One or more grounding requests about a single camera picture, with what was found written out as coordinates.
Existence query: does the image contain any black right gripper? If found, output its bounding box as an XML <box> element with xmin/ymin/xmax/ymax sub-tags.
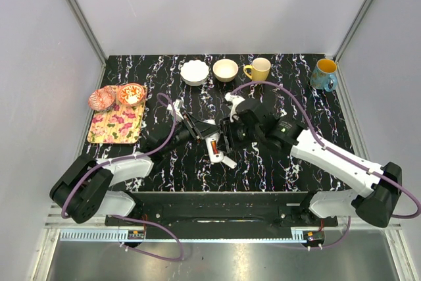
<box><xmin>215</xmin><ymin>115</ymin><xmax>262</xmax><ymax>153</ymax></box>

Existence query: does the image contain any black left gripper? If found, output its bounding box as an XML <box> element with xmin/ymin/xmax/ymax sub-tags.
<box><xmin>162</xmin><ymin>113</ymin><xmax>219</xmax><ymax>155</ymax></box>

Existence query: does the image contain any white remote control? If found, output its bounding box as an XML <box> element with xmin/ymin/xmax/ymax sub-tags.
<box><xmin>205</xmin><ymin>119</ymin><xmax>225</xmax><ymax>164</ymax></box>

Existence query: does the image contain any white battery cover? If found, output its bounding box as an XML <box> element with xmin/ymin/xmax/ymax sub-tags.
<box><xmin>222</xmin><ymin>156</ymin><xmax>237</xmax><ymax>169</ymax></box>

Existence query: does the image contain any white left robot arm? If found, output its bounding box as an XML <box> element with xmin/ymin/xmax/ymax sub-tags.
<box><xmin>49</xmin><ymin>114</ymin><xmax>219</xmax><ymax>225</ymax></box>

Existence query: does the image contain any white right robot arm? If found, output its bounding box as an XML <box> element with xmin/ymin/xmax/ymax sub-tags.
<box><xmin>220</xmin><ymin>93</ymin><xmax>402</xmax><ymax>228</ymax></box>

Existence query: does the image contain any yellow mug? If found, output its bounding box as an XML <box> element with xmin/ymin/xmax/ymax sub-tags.
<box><xmin>243</xmin><ymin>57</ymin><xmax>271</xmax><ymax>82</ymax></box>

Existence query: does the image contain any white scalloped bowl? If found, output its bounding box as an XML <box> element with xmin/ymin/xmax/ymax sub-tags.
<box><xmin>180</xmin><ymin>60</ymin><xmax>209</xmax><ymax>87</ymax></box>

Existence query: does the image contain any cream round bowl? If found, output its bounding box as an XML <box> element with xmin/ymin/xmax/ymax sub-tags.
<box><xmin>212</xmin><ymin>59</ymin><xmax>238</xmax><ymax>83</ymax></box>

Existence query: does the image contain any orange floral bowl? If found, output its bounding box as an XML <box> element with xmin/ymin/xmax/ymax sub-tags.
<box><xmin>116</xmin><ymin>83</ymin><xmax>146</xmax><ymax>107</ymax></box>

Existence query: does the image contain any blue floral mug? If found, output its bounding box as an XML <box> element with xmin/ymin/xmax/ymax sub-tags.
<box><xmin>310</xmin><ymin>59</ymin><xmax>337</xmax><ymax>92</ymax></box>

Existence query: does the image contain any floral rectangular tray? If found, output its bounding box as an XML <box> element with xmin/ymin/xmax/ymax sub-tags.
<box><xmin>87</xmin><ymin>86</ymin><xmax>147</xmax><ymax>144</ymax></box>

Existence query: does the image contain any red patterned shallow bowl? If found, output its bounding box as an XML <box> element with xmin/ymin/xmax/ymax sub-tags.
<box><xmin>88</xmin><ymin>86</ymin><xmax>116</xmax><ymax>111</ymax></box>

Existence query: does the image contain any left electronics connector box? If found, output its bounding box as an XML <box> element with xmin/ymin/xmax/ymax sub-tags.
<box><xmin>127</xmin><ymin>229</ymin><xmax>145</xmax><ymax>242</ymax></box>

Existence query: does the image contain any electronics connector box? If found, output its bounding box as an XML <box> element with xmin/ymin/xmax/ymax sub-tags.
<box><xmin>127</xmin><ymin>229</ymin><xmax>145</xmax><ymax>242</ymax></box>
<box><xmin>303</xmin><ymin>230</ymin><xmax>325</xmax><ymax>242</ymax></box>

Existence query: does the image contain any right electronics connector box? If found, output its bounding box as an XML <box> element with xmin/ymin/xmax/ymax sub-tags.
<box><xmin>303</xmin><ymin>230</ymin><xmax>325</xmax><ymax>242</ymax></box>

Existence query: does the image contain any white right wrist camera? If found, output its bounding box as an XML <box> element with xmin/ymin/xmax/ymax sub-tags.
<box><xmin>224</xmin><ymin>93</ymin><xmax>245</xmax><ymax>122</ymax></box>

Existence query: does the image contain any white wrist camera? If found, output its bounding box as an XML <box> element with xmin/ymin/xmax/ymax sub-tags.
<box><xmin>224</xmin><ymin>93</ymin><xmax>245</xmax><ymax>122</ymax></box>
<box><xmin>166</xmin><ymin>99</ymin><xmax>183</xmax><ymax>122</ymax></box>

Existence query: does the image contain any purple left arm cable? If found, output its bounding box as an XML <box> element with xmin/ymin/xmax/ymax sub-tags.
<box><xmin>61</xmin><ymin>93</ymin><xmax>185</xmax><ymax>261</ymax></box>

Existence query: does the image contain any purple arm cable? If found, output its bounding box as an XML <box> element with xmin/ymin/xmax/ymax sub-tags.
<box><xmin>61</xmin><ymin>93</ymin><xmax>185</xmax><ymax>261</ymax></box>
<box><xmin>230</xmin><ymin>80</ymin><xmax>421</xmax><ymax>251</ymax></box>

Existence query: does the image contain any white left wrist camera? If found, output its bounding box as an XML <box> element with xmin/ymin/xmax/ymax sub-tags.
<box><xmin>166</xmin><ymin>99</ymin><xmax>183</xmax><ymax>122</ymax></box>

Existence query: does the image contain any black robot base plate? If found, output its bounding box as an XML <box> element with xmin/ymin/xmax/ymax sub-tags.
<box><xmin>105</xmin><ymin>192</ymin><xmax>339</xmax><ymax>240</ymax></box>

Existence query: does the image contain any aluminium front rail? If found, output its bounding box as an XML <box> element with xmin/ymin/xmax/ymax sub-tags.
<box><xmin>59</xmin><ymin>226</ymin><xmax>307</xmax><ymax>243</ymax></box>

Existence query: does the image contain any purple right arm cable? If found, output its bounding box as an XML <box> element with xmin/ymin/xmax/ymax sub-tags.
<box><xmin>230</xmin><ymin>80</ymin><xmax>421</xmax><ymax>251</ymax></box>

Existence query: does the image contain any left aluminium frame post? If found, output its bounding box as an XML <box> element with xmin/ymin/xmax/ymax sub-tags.
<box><xmin>47</xmin><ymin>0</ymin><xmax>109</xmax><ymax>61</ymax></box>

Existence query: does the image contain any aluminium frame post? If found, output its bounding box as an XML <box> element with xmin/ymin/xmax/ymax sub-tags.
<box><xmin>334</xmin><ymin>0</ymin><xmax>395</xmax><ymax>61</ymax></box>
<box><xmin>47</xmin><ymin>0</ymin><xmax>109</xmax><ymax>61</ymax></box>

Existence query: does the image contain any right aluminium frame post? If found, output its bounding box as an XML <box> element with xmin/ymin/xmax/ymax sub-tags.
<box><xmin>334</xmin><ymin>0</ymin><xmax>395</xmax><ymax>61</ymax></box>

